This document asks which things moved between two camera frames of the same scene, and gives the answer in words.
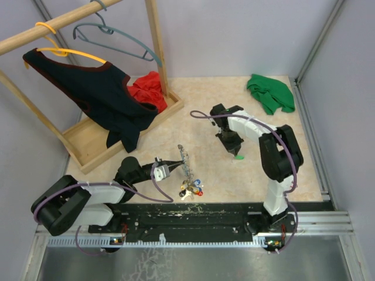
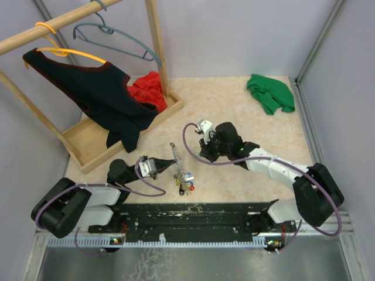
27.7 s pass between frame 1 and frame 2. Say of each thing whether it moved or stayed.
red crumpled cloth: stayed
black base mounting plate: stayed
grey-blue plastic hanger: stayed
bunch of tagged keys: moved
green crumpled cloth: stayed
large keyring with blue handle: moved
